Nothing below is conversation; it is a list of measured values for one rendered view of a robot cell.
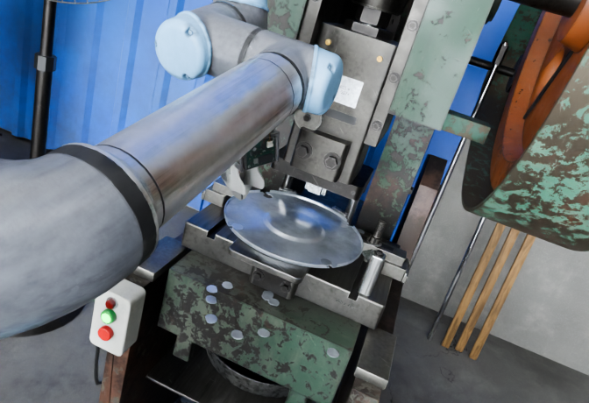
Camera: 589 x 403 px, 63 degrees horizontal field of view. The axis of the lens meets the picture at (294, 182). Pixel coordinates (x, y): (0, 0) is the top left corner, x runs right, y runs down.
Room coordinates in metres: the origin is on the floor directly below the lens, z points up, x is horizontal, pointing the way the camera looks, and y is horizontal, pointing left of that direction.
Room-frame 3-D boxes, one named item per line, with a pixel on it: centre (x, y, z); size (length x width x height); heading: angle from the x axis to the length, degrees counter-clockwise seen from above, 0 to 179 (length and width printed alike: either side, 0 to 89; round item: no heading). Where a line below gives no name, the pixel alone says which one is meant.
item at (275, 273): (0.83, -0.02, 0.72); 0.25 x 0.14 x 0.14; 168
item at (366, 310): (1.00, -0.05, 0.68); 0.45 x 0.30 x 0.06; 78
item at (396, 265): (0.97, -0.22, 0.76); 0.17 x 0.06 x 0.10; 78
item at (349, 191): (1.01, -0.05, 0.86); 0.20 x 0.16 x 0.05; 78
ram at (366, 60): (0.96, -0.04, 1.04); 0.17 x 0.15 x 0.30; 168
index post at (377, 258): (0.84, -0.20, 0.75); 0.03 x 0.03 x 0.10; 78
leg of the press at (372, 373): (1.09, -0.34, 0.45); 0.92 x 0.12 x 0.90; 168
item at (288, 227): (0.88, -0.03, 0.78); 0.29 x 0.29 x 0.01
